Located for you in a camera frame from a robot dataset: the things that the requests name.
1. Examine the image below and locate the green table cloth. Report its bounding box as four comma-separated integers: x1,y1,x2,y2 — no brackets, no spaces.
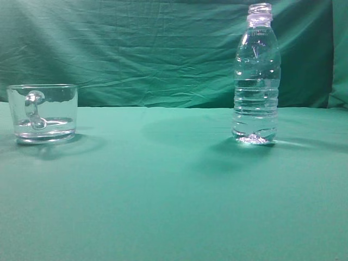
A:
1,103,347,260

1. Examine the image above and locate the green backdrop cloth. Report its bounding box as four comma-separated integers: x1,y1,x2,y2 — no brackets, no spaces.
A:
1,1,347,108

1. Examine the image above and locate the clear plastic water bottle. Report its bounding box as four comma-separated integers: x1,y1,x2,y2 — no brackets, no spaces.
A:
232,3,281,145

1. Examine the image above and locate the clear glass mug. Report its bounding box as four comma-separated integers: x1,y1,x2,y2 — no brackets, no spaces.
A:
7,84,78,144

